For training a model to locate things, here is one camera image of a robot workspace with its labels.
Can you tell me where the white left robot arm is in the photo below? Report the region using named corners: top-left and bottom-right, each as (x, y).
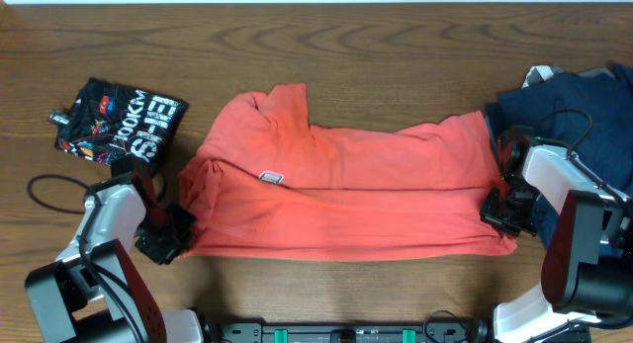
top-left (25, 181), bottom-right (211, 342)

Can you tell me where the grey white garment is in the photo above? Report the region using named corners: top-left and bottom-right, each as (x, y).
top-left (521, 65), bottom-right (615, 88)

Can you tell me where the navy blue garment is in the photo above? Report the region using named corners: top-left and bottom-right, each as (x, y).
top-left (486, 73), bottom-right (632, 248)

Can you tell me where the orange printed t-shirt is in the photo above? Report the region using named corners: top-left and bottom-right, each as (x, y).
top-left (179, 83), bottom-right (516, 262)

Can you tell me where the black printed folded t-shirt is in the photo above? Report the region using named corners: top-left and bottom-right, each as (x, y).
top-left (48, 77), bottom-right (189, 172)

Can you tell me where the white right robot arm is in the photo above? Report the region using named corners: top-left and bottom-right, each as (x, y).
top-left (480, 138), bottom-right (632, 342)

